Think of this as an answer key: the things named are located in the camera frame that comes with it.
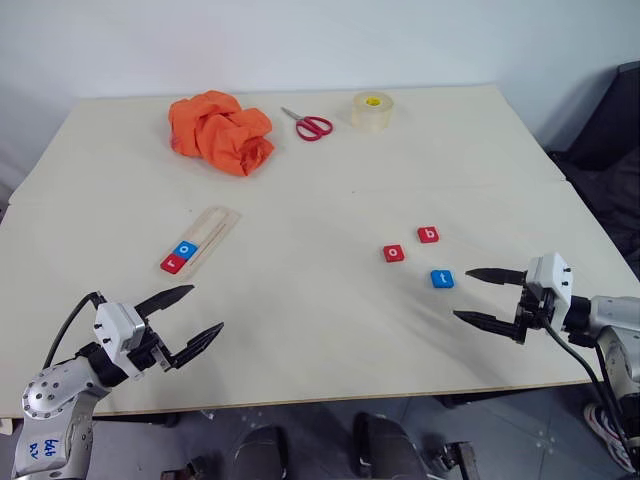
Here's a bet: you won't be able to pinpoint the wooden letter tile rack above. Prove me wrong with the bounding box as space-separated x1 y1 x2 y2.
158 206 242 281

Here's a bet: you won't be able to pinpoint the black caster wheel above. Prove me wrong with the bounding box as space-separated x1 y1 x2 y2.
433 439 476 472
158 453 217 480

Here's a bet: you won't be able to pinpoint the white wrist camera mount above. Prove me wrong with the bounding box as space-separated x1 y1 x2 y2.
522 252 574 334
93 301 148 372

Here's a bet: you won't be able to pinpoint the red letter r tile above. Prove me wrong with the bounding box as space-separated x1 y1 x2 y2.
159 252 186 275

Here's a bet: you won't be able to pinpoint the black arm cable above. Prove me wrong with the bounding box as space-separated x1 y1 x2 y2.
543 323 640 454
42 291 109 371

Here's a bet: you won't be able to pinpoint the red-handled scissors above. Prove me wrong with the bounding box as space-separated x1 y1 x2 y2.
280 105 334 143

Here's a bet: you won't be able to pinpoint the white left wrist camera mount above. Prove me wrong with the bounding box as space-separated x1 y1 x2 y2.
93 301 148 372

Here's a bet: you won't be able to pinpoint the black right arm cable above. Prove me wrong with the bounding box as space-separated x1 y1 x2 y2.
543 323 640 454

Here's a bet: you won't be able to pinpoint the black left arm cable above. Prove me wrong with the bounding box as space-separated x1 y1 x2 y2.
42 291 109 371

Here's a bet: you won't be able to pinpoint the dark table frame bar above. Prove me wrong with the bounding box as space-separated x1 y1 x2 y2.
437 385 594 410

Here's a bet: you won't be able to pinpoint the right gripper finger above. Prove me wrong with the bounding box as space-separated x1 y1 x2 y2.
452 309 520 342
464 267 529 288

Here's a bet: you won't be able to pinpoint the dark rounded shape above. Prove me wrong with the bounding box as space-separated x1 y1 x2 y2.
233 423 290 480
351 411 432 480

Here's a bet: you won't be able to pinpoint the crumpled orange cloth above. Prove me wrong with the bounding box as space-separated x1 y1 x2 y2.
167 89 277 178

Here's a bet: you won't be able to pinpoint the black chair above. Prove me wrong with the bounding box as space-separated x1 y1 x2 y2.
546 62 640 282

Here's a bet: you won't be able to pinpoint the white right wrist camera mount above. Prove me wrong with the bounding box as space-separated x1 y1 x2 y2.
522 252 574 334

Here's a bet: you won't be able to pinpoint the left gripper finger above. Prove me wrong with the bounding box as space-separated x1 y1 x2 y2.
169 321 226 372
136 284 196 319

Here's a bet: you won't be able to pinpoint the white and red sneaker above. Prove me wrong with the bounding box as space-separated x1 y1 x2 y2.
583 402 637 472

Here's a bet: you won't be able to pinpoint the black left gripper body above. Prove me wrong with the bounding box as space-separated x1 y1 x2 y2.
126 319 175 377

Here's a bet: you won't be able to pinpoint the clear tape roll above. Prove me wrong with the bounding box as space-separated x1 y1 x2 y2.
350 91 396 135

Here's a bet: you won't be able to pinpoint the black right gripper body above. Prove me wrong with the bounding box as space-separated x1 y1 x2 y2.
512 284 554 347

